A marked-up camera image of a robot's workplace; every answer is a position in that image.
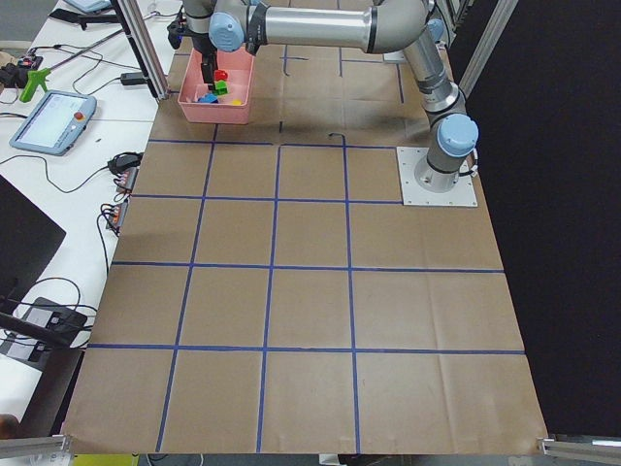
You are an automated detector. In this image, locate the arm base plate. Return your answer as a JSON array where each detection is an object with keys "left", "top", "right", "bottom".
[{"left": 396, "top": 147, "right": 478, "bottom": 208}]

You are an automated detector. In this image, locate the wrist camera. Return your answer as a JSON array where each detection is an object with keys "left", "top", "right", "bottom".
[{"left": 167, "top": 12, "right": 191, "bottom": 50}]

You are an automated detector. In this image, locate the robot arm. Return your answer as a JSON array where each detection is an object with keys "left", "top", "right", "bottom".
[{"left": 169, "top": 1, "right": 479, "bottom": 193}]

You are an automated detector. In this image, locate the metal reacher grabber tool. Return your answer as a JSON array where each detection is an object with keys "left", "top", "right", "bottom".
[{"left": 18, "top": 28, "right": 127, "bottom": 104}]

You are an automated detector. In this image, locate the black table power brick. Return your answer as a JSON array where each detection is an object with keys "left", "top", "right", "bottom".
[{"left": 119, "top": 72, "right": 147, "bottom": 86}]

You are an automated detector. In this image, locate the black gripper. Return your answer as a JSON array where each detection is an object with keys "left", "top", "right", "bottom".
[{"left": 192, "top": 34, "right": 217, "bottom": 95}]

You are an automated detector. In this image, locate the usb hub with cables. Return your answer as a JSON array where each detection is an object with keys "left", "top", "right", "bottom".
[{"left": 100, "top": 151, "right": 144, "bottom": 235}]

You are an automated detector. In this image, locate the blue toy block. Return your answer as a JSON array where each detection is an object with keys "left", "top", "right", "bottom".
[{"left": 197, "top": 92, "right": 218, "bottom": 104}]

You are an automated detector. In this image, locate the teach pendant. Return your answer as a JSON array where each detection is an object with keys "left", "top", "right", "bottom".
[{"left": 10, "top": 90, "right": 98, "bottom": 156}]

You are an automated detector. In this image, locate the green toy block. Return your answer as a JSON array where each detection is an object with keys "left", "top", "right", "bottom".
[{"left": 213, "top": 80, "right": 229, "bottom": 95}]

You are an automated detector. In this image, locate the black device on desk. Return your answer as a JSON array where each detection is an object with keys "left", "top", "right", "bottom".
[{"left": 1, "top": 297, "right": 87, "bottom": 370}]

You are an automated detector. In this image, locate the aluminium profile post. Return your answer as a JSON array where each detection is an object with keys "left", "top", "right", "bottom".
[{"left": 111, "top": 0, "right": 170, "bottom": 101}]

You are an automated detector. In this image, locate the red toy block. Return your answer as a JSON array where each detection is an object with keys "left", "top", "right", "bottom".
[{"left": 213, "top": 69, "right": 228, "bottom": 81}]

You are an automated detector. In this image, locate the pink plastic box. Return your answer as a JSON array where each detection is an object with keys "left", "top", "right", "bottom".
[{"left": 178, "top": 49, "right": 254, "bottom": 124}]

